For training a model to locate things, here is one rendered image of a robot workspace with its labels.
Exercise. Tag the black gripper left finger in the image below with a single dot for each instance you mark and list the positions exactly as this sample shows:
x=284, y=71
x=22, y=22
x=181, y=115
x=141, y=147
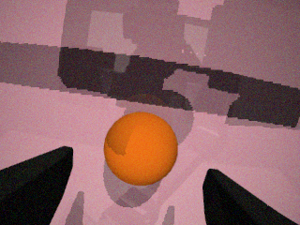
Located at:
x=31, y=190

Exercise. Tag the brown ball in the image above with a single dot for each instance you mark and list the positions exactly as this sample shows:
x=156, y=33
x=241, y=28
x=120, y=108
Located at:
x=140, y=148

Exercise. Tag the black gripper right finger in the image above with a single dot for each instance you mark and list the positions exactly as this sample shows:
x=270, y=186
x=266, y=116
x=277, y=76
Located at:
x=226, y=203

